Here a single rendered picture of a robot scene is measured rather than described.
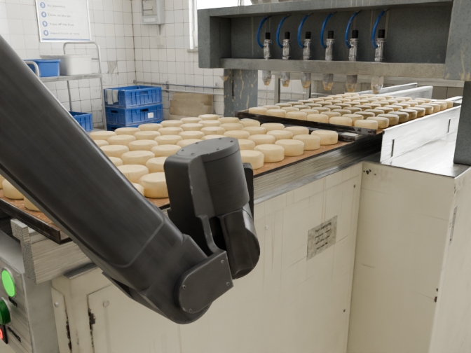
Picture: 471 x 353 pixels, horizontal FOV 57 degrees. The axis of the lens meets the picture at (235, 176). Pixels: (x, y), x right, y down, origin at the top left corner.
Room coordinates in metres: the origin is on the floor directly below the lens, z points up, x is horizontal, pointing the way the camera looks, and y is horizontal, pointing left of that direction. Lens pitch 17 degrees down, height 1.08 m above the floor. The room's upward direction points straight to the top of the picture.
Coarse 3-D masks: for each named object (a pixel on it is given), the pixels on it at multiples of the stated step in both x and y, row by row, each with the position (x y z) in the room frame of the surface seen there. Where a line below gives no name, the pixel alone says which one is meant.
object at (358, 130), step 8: (376, 96) 1.53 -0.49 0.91; (456, 104) 1.35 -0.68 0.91; (240, 112) 1.15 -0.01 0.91; (264, 120) 1.10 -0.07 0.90; (272, 120) 1.08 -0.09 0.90; (280, 120) 1.06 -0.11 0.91; (288, 120) 1.05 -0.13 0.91; (296, 120) 1.03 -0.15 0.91; (304, 120) 1.02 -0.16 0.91; (320, 128) 0.99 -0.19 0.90; (328, 128) 0.97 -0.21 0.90; (336, 128) 0.96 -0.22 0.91; (344, 128) 0.95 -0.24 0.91; (352, 128) 0.93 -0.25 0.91; (360, 128) 0.92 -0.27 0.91; (368, 128) 0.91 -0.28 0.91; (376, 136) 0.90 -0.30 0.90
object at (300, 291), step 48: (288, 192) 0.73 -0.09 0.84; (336, 192) 0.85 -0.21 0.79; (288, 240) 0.73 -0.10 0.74; (336, 240) 0.86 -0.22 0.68; (96, 288) 0.45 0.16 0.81; (240, 288) 0.63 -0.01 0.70; (288, 288) 0.73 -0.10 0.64; (336, 288) 0.87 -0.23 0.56; (96, 336) 0.44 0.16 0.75; (144, 336) 0.49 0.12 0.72; (192, 336) 0.55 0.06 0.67; (240, 336) 0.63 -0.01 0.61; (288, 336) 0.73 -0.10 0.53; (336, 336) 0.88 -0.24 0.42
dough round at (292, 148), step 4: (280, 140) 0.75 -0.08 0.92; (284, 140) 0.75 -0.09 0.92; (288, 140) 0.75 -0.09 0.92; (292, 140) 0.75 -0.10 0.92; (296, 140) 0.75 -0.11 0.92; (276, 144) 0.73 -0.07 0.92; (280, 144) 0.72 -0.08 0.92; (284, 144) 0.72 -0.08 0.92; (288, 144) 0.72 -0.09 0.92; (292, 144) 0.72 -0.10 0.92; (296, 144) 0.72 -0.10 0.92; (300, 144) 0.72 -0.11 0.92; (288, 148) 0.71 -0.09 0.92; (292, 148) 0.71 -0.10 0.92; (296, 148) 0.71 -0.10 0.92; (300, 148) 0.72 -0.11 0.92; (288, 152) 0.71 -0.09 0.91; (292, 152) 0.71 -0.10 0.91; (296, 152) 0.71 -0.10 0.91; (300, 152) 0.72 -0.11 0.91
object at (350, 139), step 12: (348, 144) 0.81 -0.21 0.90; (312, 156) 0.71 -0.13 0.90; (276, 168) 0.64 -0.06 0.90; (0, 204) 0.47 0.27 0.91; (168, 204) 0.48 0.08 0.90; (12, 216) 0.45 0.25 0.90; (24, 216) 0.43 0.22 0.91; (36, 228) 0.41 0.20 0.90; (48, 228) 0.39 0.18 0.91; (60, 240) 0.38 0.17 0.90; (72, 240) 0.39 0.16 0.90
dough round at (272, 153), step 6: (264, 144) 0.72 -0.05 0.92; (270, 144) 0.72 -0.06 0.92; (258, 150) 0.68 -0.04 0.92; (264, 150) 0.68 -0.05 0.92; (270, 150) 0.68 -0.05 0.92; (276, 150) 0.68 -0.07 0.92; (282, 150) 0.68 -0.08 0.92; (264, 156) 0.67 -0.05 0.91; (270, 156) 0.67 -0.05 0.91; (276, 156) 0.67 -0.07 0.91; (282, 156) 0.68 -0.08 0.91
